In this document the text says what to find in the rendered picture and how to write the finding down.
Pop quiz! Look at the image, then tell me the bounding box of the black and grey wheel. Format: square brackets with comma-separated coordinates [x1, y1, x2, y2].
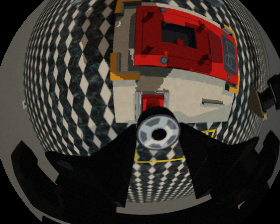
[137, 105, 180, 151]

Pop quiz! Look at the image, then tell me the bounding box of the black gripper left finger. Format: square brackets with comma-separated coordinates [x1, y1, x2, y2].
[46, 124, 137, 208]

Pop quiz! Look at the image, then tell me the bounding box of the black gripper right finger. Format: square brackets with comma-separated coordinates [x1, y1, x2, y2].
[179, 123, 260, 200]

